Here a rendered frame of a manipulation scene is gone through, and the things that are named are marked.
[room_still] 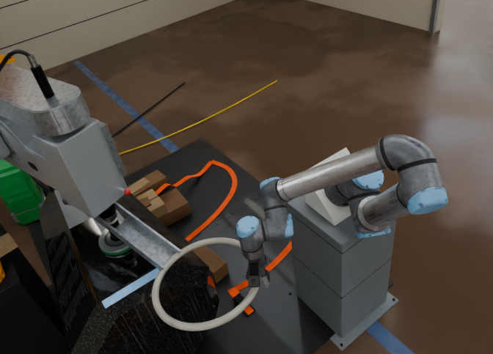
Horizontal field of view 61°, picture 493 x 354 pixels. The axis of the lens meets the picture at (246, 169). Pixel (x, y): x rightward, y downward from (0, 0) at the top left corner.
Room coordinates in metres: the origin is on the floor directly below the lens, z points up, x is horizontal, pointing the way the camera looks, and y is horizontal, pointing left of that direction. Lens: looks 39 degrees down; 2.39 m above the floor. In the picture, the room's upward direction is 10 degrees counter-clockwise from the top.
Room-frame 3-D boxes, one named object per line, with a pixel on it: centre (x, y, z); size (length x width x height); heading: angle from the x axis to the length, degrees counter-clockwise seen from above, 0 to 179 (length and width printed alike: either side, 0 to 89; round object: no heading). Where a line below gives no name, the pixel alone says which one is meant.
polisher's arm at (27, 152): (1.86, 1.01, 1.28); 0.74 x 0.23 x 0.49; 47
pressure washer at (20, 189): (2.94, 1.95, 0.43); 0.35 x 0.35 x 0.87; 15
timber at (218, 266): (1.94, 0.39, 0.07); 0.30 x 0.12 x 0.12; 36
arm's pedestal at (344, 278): (1.52, -0.45, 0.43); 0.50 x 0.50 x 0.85; 30
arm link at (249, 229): (1.12, 0.03, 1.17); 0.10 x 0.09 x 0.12; 89
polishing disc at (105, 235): (1.59, 0.73, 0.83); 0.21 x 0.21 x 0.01
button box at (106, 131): (1.62, 0.60, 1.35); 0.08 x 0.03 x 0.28; 47
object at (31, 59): (1.59, 0.73, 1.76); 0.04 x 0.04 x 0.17
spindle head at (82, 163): (1.64, 0.79, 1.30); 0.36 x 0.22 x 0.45; 47
